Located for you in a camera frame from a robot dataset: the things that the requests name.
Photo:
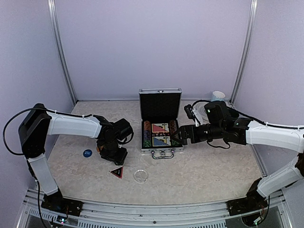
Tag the red dice row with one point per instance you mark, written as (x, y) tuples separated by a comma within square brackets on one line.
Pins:
[(160, 134)]

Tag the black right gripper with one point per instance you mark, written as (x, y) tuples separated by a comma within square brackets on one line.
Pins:
[(183, 141)]

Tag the green chip stack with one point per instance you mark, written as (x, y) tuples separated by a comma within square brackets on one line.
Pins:
[(147, 143)]

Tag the light blue ribbed cup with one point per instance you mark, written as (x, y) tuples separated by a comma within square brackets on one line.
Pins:
[(218, 96)]

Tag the black triangular dealer button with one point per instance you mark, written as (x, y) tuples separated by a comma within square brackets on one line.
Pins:
[(118, 172)]

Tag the left poker chip row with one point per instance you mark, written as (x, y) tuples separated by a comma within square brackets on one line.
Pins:
[(147, 129)]

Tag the dark green mug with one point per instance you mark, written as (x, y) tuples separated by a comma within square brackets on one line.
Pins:
[(234, 114)]

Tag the aluminium poker case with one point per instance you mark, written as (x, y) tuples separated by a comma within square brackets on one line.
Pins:
[(159, 109)]

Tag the red playing card deck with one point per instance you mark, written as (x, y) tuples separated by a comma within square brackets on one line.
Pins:
[(160, 128)]

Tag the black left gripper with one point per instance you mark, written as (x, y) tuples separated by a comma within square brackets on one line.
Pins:
[(119, 159)]

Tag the poker chip row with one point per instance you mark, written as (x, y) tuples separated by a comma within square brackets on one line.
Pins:
[(147, 129), (173, 125)]

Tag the blue small blind button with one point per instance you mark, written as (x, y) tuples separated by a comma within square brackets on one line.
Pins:
[(87, 153)]

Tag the right poker chip row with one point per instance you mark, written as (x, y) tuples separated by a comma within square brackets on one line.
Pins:
[(173, 125)]

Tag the right aluminium frame post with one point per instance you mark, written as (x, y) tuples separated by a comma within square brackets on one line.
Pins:
[(245, 50)]

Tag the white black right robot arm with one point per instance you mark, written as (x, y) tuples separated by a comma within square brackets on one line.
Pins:
[(279, 149)]

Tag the green chip group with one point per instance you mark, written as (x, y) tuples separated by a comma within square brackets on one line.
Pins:
[(175, 143)]

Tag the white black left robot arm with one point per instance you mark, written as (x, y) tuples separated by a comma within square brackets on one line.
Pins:
[(41, 123)]

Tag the front aluminium rail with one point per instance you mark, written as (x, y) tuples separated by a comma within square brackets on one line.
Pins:
[(114, 215)]

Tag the white swirl plate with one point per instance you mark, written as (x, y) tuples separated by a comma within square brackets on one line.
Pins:
[(201, 110)]

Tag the clear round plastic lid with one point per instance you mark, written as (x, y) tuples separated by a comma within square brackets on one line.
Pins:
[(140, 176)]

